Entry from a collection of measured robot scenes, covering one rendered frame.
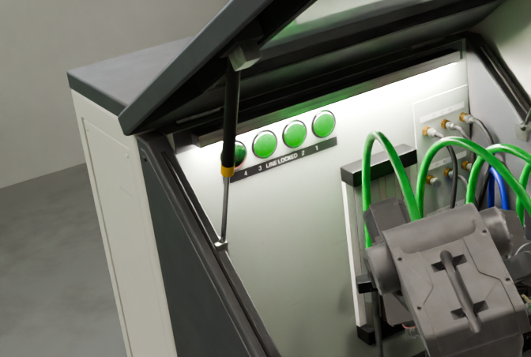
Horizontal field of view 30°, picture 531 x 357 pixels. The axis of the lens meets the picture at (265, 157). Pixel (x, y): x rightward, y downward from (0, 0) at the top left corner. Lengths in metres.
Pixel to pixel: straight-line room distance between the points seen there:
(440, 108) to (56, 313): 2.53
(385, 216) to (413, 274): 0.49
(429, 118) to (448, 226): 1.08
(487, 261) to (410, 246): 0.06
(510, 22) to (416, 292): 1.15
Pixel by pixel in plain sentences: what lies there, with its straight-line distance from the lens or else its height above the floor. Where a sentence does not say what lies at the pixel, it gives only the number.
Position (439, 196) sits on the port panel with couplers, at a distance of 1.93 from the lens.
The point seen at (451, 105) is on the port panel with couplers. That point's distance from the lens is 1.89.
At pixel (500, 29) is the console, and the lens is 1.87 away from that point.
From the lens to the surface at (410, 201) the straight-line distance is 1.39.
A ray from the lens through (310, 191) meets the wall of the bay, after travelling 1.74.
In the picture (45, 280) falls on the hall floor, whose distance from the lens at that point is 4.38.
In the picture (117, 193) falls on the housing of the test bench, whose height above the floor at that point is 1.30.
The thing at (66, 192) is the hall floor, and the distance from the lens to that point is 5.20.
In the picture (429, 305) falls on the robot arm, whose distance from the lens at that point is 0.74.
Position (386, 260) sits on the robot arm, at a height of 1.61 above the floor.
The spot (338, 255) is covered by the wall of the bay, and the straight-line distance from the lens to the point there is 1.83.
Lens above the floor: 2.00
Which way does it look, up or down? 23 degrees down
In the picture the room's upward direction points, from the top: 8 degrees counter-clockwise
